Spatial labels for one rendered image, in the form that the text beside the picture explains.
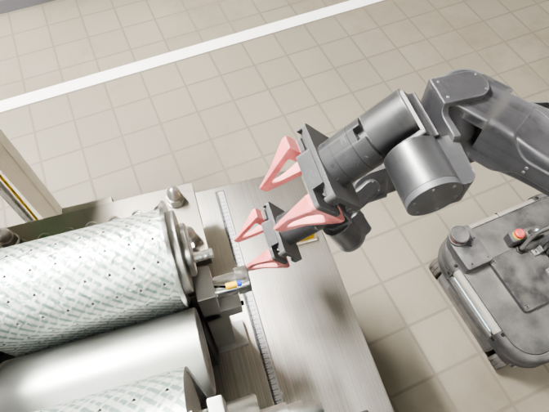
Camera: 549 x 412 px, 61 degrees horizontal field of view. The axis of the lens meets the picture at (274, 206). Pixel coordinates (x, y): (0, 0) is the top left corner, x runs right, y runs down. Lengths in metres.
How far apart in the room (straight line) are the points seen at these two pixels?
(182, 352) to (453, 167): 0.39
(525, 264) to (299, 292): 1.13
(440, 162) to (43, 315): 0.48
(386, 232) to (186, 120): 1.14
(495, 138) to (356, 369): 0.58
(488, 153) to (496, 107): 0.05
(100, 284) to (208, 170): 1.69
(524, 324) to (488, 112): 1.41
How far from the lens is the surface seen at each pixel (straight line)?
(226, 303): 0.73
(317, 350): 0.96
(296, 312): 0.97
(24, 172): 1.73
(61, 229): 0.99
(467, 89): 0.51
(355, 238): 0.82
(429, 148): 0.47
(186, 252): 0.61
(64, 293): 0.62
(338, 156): 0.50
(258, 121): 2.42
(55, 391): 0.66
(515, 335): 1.84
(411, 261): 2.08
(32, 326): 0.65
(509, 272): 1.90
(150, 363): 0.63
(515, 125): 0.51
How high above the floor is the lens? 1.83
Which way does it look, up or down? 59 degrees down
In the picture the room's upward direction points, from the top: straight up
